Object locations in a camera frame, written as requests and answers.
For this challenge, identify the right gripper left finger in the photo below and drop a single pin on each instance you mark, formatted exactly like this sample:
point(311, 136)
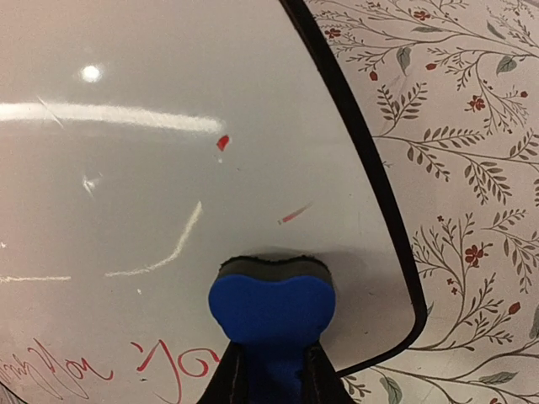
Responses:
point(229, 384)

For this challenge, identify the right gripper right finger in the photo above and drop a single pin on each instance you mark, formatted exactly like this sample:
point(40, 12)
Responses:
point(322, 385)

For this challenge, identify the blue whiteboard eraser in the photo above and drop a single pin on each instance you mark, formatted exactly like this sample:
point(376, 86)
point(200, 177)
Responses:
point(272, 311)

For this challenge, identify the white whiteboard black frame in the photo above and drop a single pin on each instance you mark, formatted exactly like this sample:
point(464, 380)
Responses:
point(144, 144)

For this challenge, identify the floral patterned table mat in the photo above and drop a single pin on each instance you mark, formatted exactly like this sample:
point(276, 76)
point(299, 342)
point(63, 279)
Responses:
point(449, 90)

